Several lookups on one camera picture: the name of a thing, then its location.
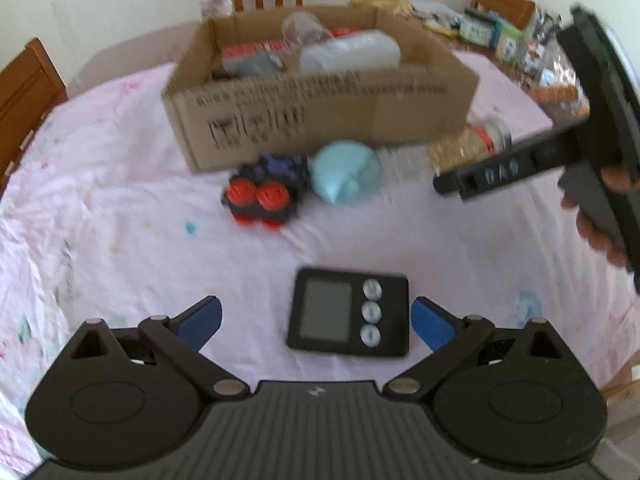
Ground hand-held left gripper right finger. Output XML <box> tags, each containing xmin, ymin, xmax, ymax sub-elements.
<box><xmin>384</xmin><ymin>296</ymin><xmax>583</xmax><ymax>401</ymax></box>

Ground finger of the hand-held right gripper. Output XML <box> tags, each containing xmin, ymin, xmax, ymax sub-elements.
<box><xmin>432</xmin><ymin>129</ymin><xmax>583</xmax><ymax>202</ymax></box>

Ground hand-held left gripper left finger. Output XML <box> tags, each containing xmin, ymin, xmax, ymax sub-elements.
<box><xmin>67</xmin><ymin>296</ymin><xmax>249</xmax><ymax>401</ymax></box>

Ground small clear bottle yellow contents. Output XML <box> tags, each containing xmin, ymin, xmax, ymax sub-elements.
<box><xmin>426</xmin><ymin>115</ymin><xmax>513</xmax><ymax>177</ymax></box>

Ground black digital timer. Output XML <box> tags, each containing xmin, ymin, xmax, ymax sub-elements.
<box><xmin>286</xmin><ymin>268</ymin><xmax>411</xmax><ymax>358</ymax></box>

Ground cardboard box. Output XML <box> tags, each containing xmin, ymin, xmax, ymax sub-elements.
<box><xmin>161</xmin><ymin>5</ymin><xmax>481</xmax><ymax>173</ymax></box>

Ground white box green label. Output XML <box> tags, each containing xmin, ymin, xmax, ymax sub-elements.
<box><xmin>300</xmin><ymin>30</ymin><xmax>402</xmax><ymax>73</ymax></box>

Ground clear plastic cup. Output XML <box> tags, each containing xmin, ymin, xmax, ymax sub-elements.
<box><xmin>282</xmin><ymin>11</ymin><xmax>333</xmax><ymax>54</ymax></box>

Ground grey toy elephant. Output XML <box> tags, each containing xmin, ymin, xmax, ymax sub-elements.
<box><xmin>222</xmin><ymin>54</ymin><xmax>286</xmax><ymax>80</ymax></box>

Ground red toy train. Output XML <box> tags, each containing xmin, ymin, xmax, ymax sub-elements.
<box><xmin>222</xmin><ymin>39</ymin><xmax>293</xmax><ymax>60</ymax></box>

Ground person's right hand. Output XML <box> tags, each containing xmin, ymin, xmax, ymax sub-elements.
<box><xmin>560</xmin><ymin>165</ymin><xmax>635</xmax><ymax>273</ymax></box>

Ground large clear jar black lid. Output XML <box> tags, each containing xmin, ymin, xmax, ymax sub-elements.
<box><xmin>525</xmin><ymin>35</ymin><xmax>591</xmax><ymax>117</ymax></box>

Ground small green jar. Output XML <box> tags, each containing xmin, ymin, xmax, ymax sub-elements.
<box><xmin>497</xmin><ymin>27</ymin><xmax>531</xmax><ymax>64</ymax></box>

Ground pink floral tablecloth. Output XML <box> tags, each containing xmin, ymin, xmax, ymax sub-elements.
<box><xmin>0</xmin><ymin>50</ymin><xmax>638</xmax><ymax>476</ymax></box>

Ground glass jar dark lid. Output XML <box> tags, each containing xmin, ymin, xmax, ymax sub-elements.
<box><xmin>460</xmin><ymin>10</ymin><xmax>501</xmax><ymax>47</ymax></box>

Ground dark blue toy train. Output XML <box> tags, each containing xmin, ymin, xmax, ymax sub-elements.
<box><xmin>222</xmin><ymin>152</ymin><xmax>308</xmax><ymax>231</ymax></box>

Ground light blue egg-shaped case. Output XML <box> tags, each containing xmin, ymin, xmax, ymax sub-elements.
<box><xmin>309</xmin><ymin>140</ymin><xmax>382</xmax><ymax>206</ymax></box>

